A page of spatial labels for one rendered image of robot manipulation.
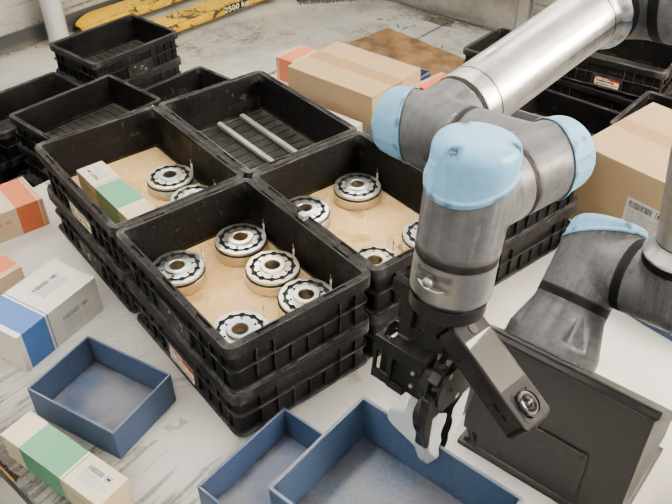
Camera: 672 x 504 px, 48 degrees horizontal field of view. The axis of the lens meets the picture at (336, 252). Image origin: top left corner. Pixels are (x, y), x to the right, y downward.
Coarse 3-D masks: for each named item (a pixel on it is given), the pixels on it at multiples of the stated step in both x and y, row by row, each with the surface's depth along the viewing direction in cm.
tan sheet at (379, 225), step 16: (320, 192) 169; (384, 192) 168; (336, 208) 164; (384, 208) 164; (400, 208) 164; (336, 224) 159; (352, 224) 159; (368, 224) 159; (384, 224) 159; (400, 224) 159; (352, 240) 155; (368, 240) 155; (384, 240) 155; (400, 240) 155
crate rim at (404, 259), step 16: (336, 144) 166; (288, 160) 160; (400, 160) 161; (256, 176) 156; (272, 192) 151; (320, 224) 142; (336, 240) 139; (352, 256) 135; (400, 256) 135; (384, 272) 133
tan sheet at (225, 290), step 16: (208, 240) 155; (208, 256) 151; (208, 272) 147; (224, 272) 147; (240, 272) 147; (304, 272) 147; (208, 288) 144; (224, 288) 144; (240, 288) 144; (192, 304) 140; (208, 304) 140; (224, 304) 140; (240, 304) 140; (256, 304) 140; (272, 304) 140; (208, 320) 137; (272, 320) 137
